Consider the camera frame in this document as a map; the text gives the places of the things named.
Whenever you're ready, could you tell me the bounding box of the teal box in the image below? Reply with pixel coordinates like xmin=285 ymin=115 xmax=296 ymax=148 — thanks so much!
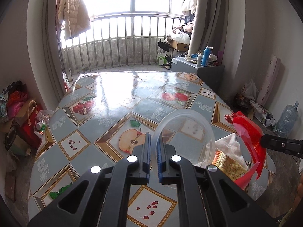
xmin=9 ymin=135 xmax=31 ymax=156

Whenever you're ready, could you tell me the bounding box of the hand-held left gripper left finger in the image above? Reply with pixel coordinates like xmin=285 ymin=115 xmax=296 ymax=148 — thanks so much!
xmin=27 ymin=132 xmax=152 ymax=227

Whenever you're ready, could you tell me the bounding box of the red plastic bag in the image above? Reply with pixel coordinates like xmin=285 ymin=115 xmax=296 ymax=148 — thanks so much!
xmin=231 ymin=111 xmax=268 ymax=191

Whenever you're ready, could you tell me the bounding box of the white paper towel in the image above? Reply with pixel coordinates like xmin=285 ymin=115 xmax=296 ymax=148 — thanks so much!
xmin=215 ymin=133 xmax=248 ymax=171

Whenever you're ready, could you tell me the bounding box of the grey cabinet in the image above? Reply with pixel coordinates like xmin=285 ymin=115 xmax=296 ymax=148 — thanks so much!
xmin=171 ymin=57 xmax=225 ymax=97

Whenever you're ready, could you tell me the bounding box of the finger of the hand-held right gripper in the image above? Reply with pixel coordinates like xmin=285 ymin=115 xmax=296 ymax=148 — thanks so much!
xmin=260 ymin=134 xmax=303 ymax=158

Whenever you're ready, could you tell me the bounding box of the large clear water jug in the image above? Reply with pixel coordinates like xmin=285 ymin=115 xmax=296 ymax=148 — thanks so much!
xmin=276 ymin=101 xmax=299 ymax=138

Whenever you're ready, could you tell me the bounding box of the white plastic bag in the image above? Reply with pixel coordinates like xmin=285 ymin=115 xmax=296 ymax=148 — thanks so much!
xmin=35 ymin=110 xmax=55 ymax=138
xmin=240 ymin=79 xmax=259 ymax=102

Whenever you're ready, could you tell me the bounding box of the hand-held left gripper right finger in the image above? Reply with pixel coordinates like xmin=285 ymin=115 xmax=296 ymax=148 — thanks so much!
xmin=156 ymin=132 xmax=277 ymax=227

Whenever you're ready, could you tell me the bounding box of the blue bottle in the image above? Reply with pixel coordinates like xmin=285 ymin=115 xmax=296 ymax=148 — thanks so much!
xmin=201 ymin=46 xmax=211 ymax=67

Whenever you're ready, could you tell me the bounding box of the white cloth pile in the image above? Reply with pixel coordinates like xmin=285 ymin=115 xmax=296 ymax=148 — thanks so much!
xmin=166 ymin=27 xmax=193 ymax=44

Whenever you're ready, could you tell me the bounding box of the grey curtain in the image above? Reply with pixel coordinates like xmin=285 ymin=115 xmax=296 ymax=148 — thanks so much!
xmin=188 ymin=0 xmax=228 ymax=55
xmin=43 ymin=0 xmax=65 ymax=93

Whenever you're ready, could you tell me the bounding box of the pile of floor clutter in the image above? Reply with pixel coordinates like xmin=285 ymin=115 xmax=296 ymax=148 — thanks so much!
xmin=233 ymin=92 xmax=276 ymax=130

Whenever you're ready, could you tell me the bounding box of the clear plastic container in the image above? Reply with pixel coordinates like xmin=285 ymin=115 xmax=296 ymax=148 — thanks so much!
xmin=151 ymin=109 xmax=216 ymax=171

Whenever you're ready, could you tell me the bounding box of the brown cardboard box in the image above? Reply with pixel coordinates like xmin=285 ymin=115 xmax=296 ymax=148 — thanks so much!
xmin=169 ymin=39 xmax=191 ymax=51

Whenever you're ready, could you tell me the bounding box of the yellow snack packet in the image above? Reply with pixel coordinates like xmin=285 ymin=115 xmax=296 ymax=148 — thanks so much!
xmin=213 ymin=151 xmax=250 ymax=182

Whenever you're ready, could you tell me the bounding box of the red gift bag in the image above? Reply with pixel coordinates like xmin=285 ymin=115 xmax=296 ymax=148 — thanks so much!
xmin=20 ymin=100 xmax=48 ymax=149

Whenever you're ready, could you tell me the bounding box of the metal balcony railing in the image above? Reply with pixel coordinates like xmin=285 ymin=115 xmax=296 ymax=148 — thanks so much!
xmin=58 ymin=14 xmax=187 ymax=75

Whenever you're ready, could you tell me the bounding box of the black pot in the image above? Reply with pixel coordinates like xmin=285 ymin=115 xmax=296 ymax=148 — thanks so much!
xmin=5 ymin=128 xmax=18 ymax=150

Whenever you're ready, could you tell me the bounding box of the beige puffer jacket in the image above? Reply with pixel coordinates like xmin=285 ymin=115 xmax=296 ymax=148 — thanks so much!
xmin=57 ymin=0 xmax=91 ymax=40

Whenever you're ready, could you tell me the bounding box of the pink rolled board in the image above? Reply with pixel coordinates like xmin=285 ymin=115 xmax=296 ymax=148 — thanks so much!
xmin=257 ymin=55 xmax=282 ymax=107

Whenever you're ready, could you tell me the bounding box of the white green-logo bag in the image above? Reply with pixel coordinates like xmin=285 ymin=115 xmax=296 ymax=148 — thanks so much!
xmin=157 ymin=52 xmax=169 ymax=65

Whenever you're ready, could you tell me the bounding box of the white hanging garment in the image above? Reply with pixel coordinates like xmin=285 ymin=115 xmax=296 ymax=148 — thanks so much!
xmin=181 ymin=0 xmax=198 ymax=16

